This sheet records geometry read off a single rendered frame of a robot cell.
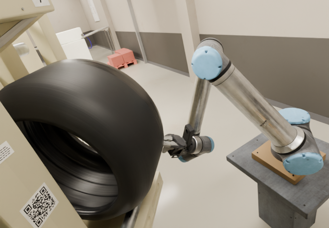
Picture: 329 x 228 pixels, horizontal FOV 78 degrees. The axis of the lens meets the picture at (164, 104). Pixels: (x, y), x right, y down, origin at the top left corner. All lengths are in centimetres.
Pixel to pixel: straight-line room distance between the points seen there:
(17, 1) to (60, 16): 1262
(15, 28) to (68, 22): 1252
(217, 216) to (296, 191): 78
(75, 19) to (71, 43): 568
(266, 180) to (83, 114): 102
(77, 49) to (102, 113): 761
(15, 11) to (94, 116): 57
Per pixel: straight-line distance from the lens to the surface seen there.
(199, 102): 107
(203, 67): 80
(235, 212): 188
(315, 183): 132
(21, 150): 55
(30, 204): 58
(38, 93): 61
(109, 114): 55
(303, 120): 119
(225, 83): 83
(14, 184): 55
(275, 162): 133
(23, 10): 101
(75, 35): 823
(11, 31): 112
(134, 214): 86
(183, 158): 118
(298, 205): 122
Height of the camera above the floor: 157
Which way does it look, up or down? 27 degrees down
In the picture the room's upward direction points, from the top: 15 degrees counter-clockwise
